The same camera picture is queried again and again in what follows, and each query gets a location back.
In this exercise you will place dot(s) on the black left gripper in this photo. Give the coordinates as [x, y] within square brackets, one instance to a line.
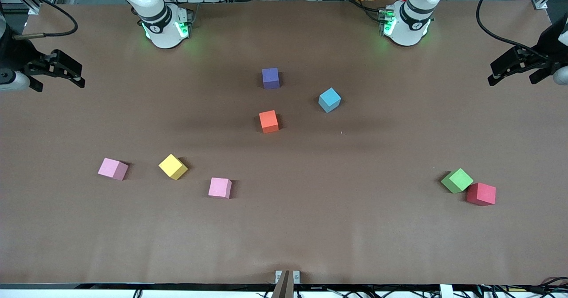
[548, 45]

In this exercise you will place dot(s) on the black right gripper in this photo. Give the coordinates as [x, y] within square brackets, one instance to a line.
[16, 52]

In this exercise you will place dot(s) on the green foam cube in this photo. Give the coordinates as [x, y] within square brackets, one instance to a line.
[457, 180]

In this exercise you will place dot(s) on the blue foam cube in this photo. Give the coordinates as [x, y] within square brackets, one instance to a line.
[329, 99]

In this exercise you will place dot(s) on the pink foam cube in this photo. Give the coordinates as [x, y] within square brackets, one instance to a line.
[219, 187]
[112, 168]

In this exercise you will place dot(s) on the purple foam cube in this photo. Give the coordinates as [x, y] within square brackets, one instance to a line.
[270, 78]

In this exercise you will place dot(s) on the orange foam cube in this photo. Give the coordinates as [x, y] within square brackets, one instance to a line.
[269, 121]

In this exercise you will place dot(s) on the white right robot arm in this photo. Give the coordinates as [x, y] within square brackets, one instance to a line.
[162, 27]

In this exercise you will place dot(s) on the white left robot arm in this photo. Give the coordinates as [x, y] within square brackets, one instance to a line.
[410, 22]

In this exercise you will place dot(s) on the red foam cube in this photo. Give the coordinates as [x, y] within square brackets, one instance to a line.
[481, 194]

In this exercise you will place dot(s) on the yellow foam cube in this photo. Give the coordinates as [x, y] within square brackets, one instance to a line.
[172, 166]

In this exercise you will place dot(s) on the white tag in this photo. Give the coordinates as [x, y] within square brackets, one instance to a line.
[447, 292]

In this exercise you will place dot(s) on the brown pointed strip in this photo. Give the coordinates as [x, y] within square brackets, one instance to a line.
[283, 287]

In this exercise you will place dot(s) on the metal table edge bracket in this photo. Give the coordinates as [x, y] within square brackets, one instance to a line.
[296, 276]

